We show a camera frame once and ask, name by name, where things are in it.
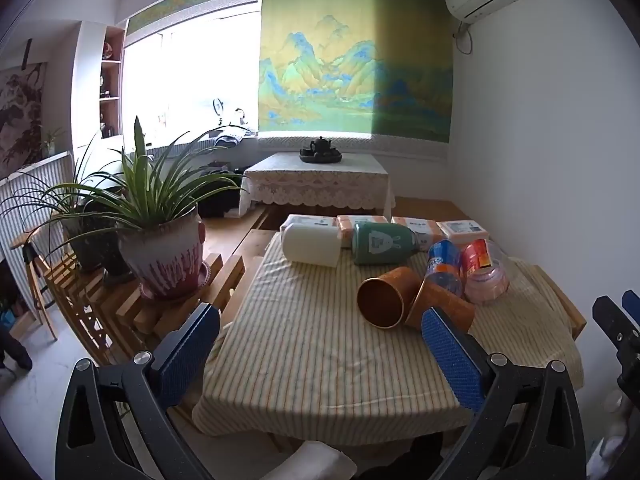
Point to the white cloth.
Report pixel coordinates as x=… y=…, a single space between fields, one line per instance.
x=310 y=462

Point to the green cup with bunny print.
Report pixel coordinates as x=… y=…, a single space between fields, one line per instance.
x=382 y=244

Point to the small potted plant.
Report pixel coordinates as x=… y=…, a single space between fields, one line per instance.
x=51 y=142

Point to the low table with lace cloth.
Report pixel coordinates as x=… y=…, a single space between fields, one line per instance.
x=315 y=180

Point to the plant in dark pot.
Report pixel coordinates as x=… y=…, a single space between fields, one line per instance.
x=90 y=247

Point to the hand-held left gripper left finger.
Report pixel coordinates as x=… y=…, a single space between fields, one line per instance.
x=190 y=355

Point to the dark tea tray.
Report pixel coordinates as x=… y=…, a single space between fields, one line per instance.
x=321 y=157

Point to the landscape window valance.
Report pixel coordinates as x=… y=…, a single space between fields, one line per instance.
x=195 y=0

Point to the dark teapot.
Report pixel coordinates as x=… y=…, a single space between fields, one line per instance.
x=321 y=146

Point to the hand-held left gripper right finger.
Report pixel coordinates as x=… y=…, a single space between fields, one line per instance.
x=450 y=355

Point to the wooden table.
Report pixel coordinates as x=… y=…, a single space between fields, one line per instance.
x=570 y=305

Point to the wall shelf unit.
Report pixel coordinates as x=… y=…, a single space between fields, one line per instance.
x=111 y=85

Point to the white cup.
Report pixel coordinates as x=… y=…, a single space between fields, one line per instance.
x=310 y=245

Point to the clear pink plastic cup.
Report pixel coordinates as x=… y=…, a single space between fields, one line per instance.
x=487 y=282

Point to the red printed cup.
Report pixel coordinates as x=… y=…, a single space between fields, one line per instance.
x=475 y=257

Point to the dark wall painting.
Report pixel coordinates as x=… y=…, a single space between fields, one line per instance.
x=20 y=115

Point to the landscape painting roller blind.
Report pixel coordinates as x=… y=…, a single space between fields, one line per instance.
x=350 y=60

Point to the white slatted radiator cover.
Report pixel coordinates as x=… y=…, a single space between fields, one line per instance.
x=25 y=200

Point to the grey folded cloth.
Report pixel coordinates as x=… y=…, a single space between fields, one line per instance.
x=235 y=137

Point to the wooden stool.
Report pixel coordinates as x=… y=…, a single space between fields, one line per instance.
x=37 y=285

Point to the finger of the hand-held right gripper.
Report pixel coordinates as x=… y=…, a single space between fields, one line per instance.
x=610 y=317
x=633 y=307

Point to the orange paper cup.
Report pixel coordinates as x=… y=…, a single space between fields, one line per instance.
x=387 y=295
x=442 y=305

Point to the striped tablecloth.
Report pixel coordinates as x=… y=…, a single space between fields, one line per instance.
x=310 y=345

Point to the wooden plant stand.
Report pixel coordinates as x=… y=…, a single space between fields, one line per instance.
x=120 y=310

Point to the black bag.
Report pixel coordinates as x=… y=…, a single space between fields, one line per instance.
x=222 y=190

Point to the plant in pink white pot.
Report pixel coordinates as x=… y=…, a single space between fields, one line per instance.
x=162 y=255

